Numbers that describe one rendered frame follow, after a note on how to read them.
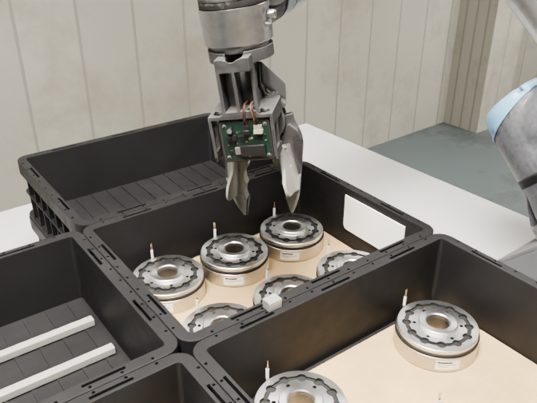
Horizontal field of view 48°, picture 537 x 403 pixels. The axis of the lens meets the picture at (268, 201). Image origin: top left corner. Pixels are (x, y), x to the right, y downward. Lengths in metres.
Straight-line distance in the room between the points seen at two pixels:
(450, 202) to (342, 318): 0.74
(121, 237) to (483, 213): 0.84
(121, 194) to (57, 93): 1.25
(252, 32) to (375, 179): 0.94
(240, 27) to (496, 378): 0.50
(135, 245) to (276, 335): 0.30
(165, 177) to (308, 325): 0.59
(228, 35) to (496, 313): 0.48
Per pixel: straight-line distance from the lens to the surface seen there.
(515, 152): 1.05
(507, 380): 0.81
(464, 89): 3.89
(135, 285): 0.75
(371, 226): 0.94
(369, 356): 0.80
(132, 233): 0.91
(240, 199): 0.76
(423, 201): 1.45
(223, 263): 0.90
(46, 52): 2.35
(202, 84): 2.68
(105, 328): 0.86
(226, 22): 0.64
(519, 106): 1.04
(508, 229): 1.39
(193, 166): 1.28
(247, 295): 0.88
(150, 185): 1.21
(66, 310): 0.90
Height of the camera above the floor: 1.36
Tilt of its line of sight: 28 degrees down
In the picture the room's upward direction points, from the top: straight up
